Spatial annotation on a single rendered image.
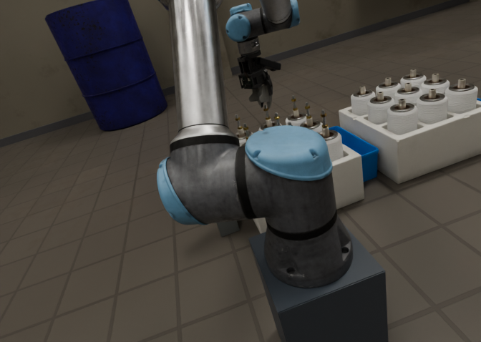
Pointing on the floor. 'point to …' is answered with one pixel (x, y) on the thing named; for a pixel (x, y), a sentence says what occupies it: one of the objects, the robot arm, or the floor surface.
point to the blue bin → (364, 149)
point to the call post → (227, 227)
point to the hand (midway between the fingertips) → (265, 104)
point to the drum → (109, 61)
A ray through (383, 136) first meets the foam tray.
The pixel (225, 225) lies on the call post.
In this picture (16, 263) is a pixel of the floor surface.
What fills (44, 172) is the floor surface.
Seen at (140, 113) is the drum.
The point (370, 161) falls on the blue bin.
